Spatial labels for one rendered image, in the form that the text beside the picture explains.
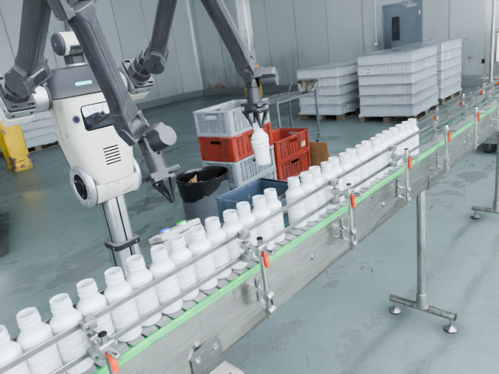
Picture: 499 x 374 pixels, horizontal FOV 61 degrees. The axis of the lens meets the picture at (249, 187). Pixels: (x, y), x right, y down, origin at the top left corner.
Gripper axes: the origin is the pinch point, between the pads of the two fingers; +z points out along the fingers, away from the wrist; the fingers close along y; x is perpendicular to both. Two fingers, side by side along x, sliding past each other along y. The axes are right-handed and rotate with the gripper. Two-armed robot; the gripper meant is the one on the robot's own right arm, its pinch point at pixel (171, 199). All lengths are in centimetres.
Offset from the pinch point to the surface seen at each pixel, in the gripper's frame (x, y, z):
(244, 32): 608, 762, -300
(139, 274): -18.0, -26.4, 11.9
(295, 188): -17.9, 32.5, 11.5
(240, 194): 47, 65, 12
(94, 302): -18.2, -37.7, 12.6
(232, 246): -16.6, 1.6, 17.7
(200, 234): -19.3, -8.2, 10.3
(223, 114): 152, 171, -44
